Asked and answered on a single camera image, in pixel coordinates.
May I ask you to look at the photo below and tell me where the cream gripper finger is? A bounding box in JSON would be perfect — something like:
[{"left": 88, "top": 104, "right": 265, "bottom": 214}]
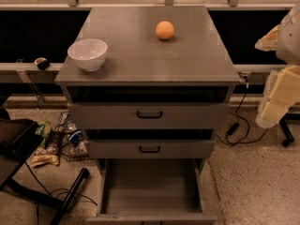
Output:
[
  {"left": 255, "top": 25, "right": 279, "bottom": 52},
  {"left": 256, "top": 65, "right": 300, "bottom": 128}
]

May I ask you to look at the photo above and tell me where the orange fruit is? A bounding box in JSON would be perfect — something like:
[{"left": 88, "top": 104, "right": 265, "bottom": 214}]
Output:
[{"left": 156, "top": 21, "right": 174, "bottom": 40}]

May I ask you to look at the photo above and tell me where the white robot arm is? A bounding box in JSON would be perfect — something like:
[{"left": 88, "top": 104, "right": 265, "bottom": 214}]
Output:
[{"left": 255, "top": 4, "right": 300, "bottom": 128}]

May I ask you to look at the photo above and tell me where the grey drawer cabinet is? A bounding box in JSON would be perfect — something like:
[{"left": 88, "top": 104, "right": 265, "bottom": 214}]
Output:
[{"left": 54, "top": 5, "right": 243, "bottom": 225}]

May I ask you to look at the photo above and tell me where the grey open bottom drawer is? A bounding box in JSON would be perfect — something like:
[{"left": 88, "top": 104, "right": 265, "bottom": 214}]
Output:
[{"left": 87, "top": 158, "right": 217, "bottom": 225}]

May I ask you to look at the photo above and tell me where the grey middle drawer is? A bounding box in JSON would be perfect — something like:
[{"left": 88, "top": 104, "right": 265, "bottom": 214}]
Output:
[{"left": 85, "top": 140, "right": 215, "bottom": 158}]

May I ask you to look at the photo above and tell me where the grey top drawer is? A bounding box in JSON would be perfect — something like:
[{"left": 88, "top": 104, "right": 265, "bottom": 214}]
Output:
[{"left": 67, "top": 103, "right": 229, "bottom": 129}]

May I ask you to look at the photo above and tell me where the black stand base with wheel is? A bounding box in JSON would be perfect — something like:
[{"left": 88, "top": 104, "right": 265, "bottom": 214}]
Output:
[{"left": 279, "top": 112, "right": 300, "bottom": 147}]

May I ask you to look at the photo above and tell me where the white ceramic bowl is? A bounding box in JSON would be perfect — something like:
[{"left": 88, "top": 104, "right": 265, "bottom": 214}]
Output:
[{"left": 67, "top": 38, "right": 108, "bottom": 71}]

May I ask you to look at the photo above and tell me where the black yellow tape measure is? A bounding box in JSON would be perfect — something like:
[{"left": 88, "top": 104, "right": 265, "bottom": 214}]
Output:
[{"left": 34, "top": 57, "right": 50, "bottom": 70}]

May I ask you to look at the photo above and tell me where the yellow snack bag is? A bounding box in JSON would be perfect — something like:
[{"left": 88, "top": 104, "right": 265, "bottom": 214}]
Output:
[{"left": 30, "top": 147, "right": 59, "bottom": 168}]

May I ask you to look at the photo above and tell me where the black chair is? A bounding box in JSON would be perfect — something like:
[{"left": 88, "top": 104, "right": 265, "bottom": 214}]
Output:
[{"left": 0, "top": 118, "right": 90, "bottom": 225}]

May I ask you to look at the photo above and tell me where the black power adapter cable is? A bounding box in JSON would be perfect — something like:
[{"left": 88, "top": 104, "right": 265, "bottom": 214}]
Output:
[{"left": 216, "top": 73, "right": 269, "bottom": 148}]

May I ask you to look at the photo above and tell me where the wire basket with snacks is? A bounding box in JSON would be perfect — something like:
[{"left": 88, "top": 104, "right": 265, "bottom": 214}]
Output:
[{"left": 56, "top": 112, "right": 89, "bottom": 161}]

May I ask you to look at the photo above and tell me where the black floor cable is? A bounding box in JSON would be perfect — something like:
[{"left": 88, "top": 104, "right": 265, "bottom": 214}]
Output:
[{"left": 23, "top": 161, "right": 98, "bottom": 225}]

